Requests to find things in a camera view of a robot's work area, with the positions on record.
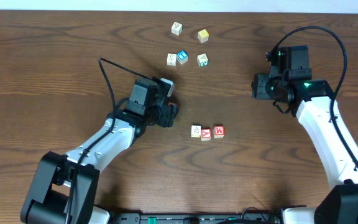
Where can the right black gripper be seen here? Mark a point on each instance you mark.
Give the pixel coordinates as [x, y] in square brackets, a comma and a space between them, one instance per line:
[259, 84]

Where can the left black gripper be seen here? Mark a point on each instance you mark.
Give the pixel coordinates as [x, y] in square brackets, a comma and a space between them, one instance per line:
[169, 114]

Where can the white block yellow side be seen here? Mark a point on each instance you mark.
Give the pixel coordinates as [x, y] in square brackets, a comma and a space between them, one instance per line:
[196, 131]

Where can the red A block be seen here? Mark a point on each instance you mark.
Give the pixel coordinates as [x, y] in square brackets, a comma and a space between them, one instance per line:
[206, 134]

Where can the red M block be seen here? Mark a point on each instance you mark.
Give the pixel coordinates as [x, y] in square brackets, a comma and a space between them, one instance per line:
[219, 132]

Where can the red U block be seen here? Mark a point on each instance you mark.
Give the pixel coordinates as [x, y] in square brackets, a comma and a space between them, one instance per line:
[170, 103]

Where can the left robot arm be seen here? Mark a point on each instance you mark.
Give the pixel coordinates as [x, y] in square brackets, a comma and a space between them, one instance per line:
[64, 186]

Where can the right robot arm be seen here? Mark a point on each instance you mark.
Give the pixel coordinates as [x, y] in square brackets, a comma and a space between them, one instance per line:
[312, 103]

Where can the white block number four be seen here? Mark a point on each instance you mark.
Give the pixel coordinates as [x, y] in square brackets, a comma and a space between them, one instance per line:
[171, 59]

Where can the blue top block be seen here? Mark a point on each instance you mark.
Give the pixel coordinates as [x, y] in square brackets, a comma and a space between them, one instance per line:
[182, 57]

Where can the white block green side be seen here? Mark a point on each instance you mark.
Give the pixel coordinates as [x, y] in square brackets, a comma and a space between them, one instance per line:
[202, 60]

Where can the white block top left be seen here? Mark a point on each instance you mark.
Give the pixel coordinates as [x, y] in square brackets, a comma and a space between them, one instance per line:
[177, 28]

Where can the yellow top block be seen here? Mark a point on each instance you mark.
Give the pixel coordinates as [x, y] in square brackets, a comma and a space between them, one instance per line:
[203, 35]

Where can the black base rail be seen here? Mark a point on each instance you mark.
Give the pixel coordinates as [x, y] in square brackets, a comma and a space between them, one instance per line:
[199, 218]

